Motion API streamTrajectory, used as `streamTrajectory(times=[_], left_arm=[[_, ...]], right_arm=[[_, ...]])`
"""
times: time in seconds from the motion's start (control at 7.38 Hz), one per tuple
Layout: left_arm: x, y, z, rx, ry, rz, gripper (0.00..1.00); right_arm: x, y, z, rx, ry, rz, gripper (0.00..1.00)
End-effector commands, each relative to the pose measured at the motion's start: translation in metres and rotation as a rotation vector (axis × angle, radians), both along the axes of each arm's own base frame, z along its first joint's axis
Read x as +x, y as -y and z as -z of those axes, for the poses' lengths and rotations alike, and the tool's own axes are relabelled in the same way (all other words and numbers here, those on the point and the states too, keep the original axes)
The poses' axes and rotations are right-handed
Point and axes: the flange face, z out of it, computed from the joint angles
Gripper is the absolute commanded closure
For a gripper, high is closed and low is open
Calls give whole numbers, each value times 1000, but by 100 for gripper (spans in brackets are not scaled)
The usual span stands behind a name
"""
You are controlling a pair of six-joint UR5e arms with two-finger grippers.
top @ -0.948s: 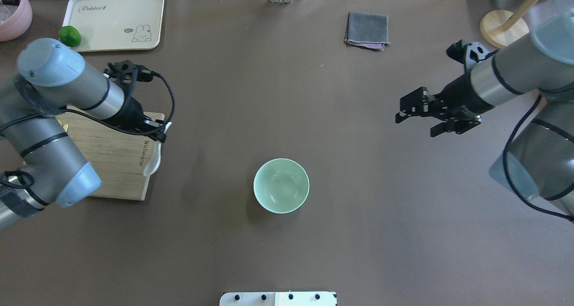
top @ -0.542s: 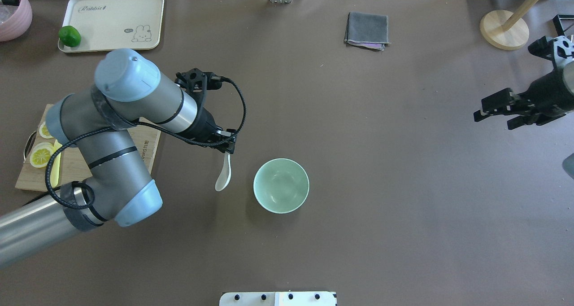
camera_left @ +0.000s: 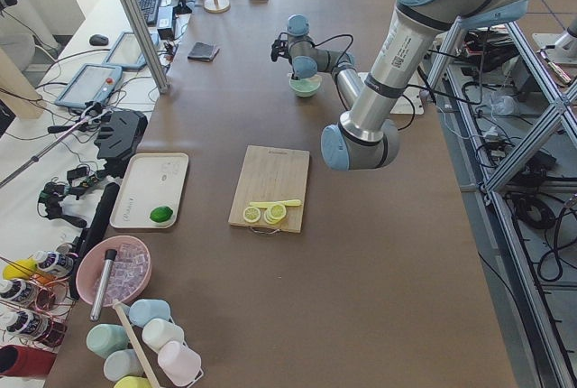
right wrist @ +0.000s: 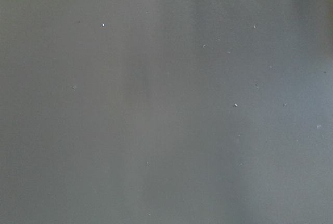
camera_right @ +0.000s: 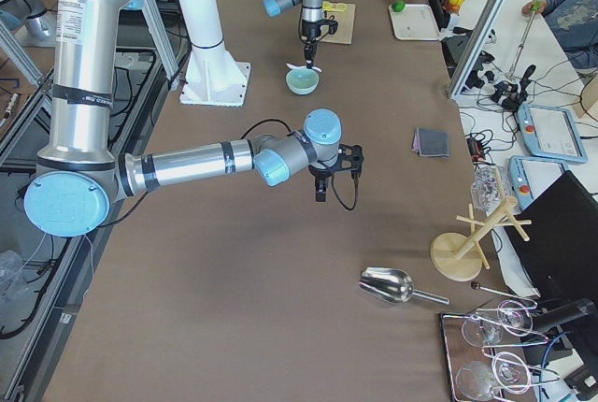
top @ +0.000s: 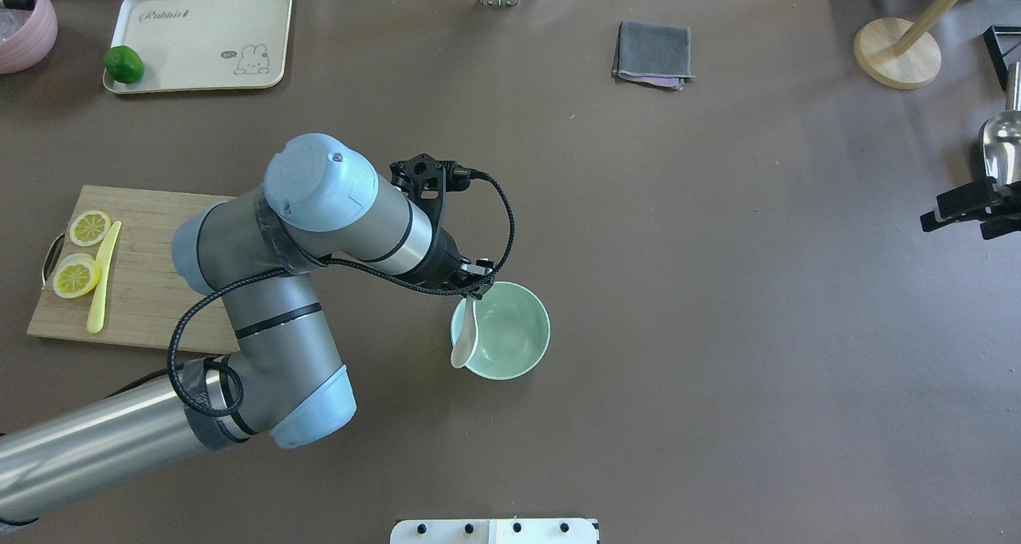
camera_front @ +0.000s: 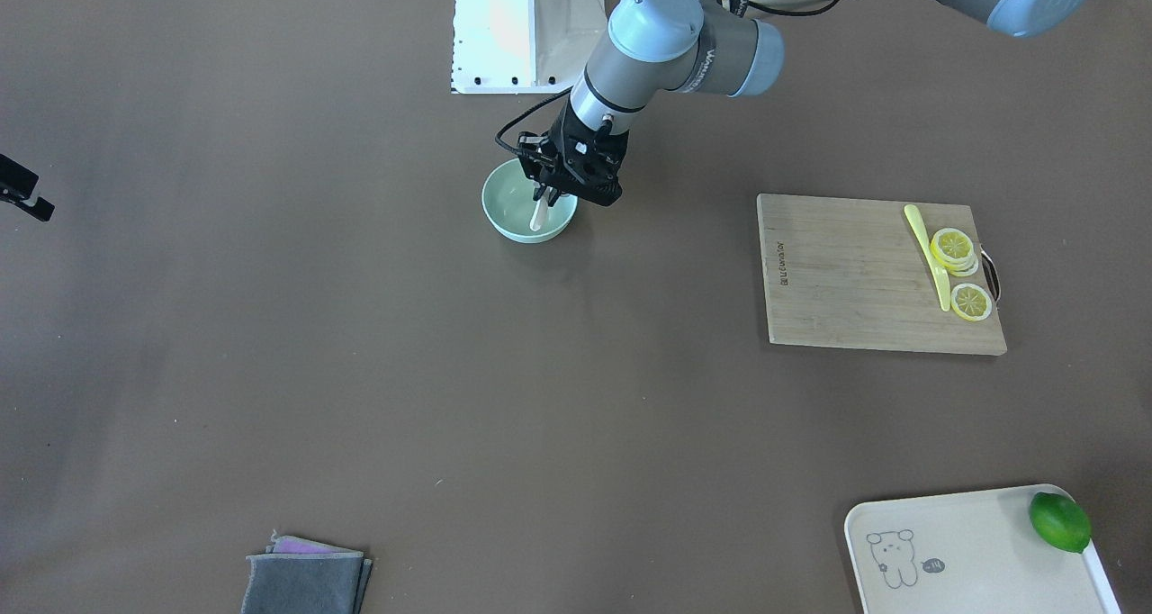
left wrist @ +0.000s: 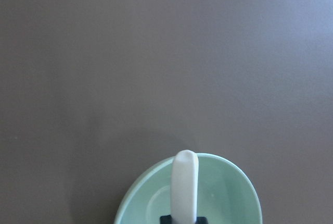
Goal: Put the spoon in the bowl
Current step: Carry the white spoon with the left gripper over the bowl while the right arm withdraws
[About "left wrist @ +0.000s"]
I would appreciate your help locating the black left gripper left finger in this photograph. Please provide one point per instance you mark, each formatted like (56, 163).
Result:
(167, 219)

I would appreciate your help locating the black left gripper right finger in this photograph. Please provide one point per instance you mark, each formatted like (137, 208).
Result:
(201, 220)

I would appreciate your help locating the light green bowl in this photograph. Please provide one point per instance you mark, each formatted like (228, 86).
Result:
(225, 194)

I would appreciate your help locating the white ceramic spoon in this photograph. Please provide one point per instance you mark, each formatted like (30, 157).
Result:
(184, 187)

